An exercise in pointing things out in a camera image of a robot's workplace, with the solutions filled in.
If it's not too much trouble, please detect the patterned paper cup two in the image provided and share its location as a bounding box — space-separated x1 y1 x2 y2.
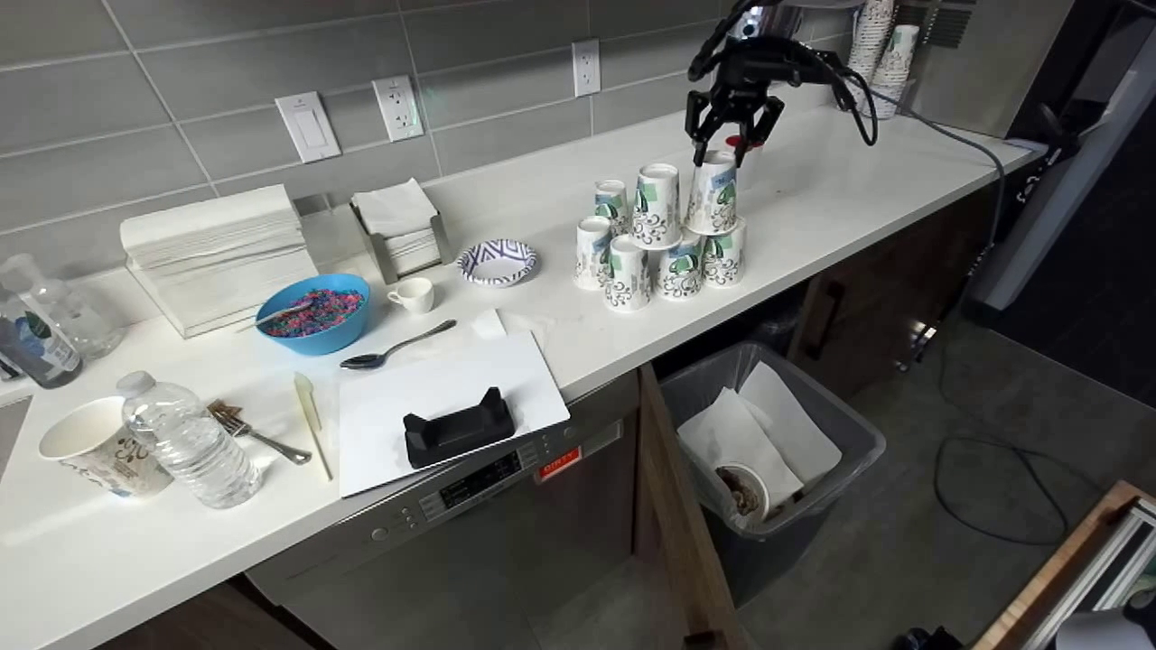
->
604 235 651 312

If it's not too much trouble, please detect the clear plastic container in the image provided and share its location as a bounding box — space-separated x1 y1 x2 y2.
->
0 253 123 389

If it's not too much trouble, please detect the patterned paper cup three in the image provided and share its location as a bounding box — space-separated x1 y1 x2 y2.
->
659 235 703 299

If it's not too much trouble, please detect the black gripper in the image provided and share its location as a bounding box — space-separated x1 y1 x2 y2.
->
682 31 796 167

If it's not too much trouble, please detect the grey trash bin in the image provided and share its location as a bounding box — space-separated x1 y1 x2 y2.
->
660 344 886 598

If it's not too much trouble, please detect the black folded clip object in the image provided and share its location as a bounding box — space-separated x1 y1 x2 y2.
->
402 385 516 467

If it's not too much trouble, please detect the white cutting board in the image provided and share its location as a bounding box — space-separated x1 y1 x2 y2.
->
332 327 570 497

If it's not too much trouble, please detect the patterned paper cup one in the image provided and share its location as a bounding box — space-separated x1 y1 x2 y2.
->
576 217 616 290

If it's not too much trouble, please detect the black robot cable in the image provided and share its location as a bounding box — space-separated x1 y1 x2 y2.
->
828 58 1125 553

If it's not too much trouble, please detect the metal fork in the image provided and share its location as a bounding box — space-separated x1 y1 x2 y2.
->
211 401 311 467

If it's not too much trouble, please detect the open cabinet door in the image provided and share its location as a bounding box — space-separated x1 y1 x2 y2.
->
635 366 748 650

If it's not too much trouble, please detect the blue patterned small bowl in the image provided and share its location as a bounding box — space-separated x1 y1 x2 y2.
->
458 240 540 290

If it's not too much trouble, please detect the metal spoon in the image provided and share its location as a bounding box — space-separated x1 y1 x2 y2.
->
340 319 458 372

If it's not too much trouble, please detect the small white cup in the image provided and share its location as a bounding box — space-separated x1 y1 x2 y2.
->
386 277 436 314

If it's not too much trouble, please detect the white napkin stack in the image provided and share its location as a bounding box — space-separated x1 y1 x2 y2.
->
121 184 314 338

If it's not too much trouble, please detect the white outlet far right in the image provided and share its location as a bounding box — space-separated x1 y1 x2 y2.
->
570 40 600 98

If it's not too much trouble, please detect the clear water bottle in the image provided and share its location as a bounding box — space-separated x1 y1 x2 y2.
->
115 372 259 508

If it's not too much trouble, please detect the metal napkin holder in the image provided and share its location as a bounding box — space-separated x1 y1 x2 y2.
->
351 176 444 276

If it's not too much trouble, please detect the dishwasher front panel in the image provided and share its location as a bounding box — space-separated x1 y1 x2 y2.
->
250 424 635 650

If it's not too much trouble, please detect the patterned paper cup left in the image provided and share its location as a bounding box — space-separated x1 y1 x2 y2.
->
37 397 173 497

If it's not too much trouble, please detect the patterned paper cup four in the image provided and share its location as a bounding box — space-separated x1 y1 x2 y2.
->
704 229 745 286

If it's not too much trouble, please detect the wooden stick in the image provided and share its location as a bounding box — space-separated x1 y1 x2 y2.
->
294 374 335 480

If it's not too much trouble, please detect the white light switch plate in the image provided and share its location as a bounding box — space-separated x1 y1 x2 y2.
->
274 91 340 164

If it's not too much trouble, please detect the patterned paper cup six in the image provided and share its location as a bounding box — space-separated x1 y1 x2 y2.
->
634 164 681 247

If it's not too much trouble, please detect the patterned paper cup seven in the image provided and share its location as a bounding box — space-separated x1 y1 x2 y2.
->
689 158 736 235

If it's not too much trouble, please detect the white wall outlet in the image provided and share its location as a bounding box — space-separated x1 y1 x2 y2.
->
373 76 424 140

